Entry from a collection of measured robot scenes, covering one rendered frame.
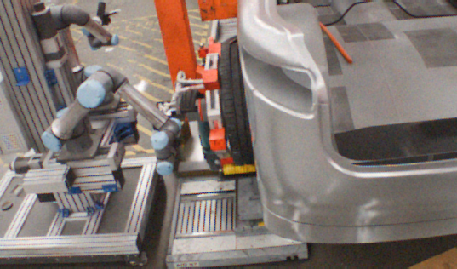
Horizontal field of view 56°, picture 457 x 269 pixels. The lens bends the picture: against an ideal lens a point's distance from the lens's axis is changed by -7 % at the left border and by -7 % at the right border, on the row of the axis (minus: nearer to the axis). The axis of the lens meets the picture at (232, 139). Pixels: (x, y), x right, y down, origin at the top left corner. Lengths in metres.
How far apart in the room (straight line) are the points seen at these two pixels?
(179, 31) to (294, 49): 1.60
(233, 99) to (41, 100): 1.09
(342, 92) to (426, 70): 0.47
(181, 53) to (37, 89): 0.90
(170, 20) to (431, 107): 1.54
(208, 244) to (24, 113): 1.32
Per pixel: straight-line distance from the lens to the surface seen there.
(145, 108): 2.16
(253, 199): 2.81
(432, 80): 2.42
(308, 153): 1.41
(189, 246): 2.83
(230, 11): 4.79
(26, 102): 2.70
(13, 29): 2.54
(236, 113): 2.19
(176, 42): 2.84
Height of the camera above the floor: 2.10
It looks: 34 degrees down
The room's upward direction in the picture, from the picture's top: 10 degrees counter-clockwise
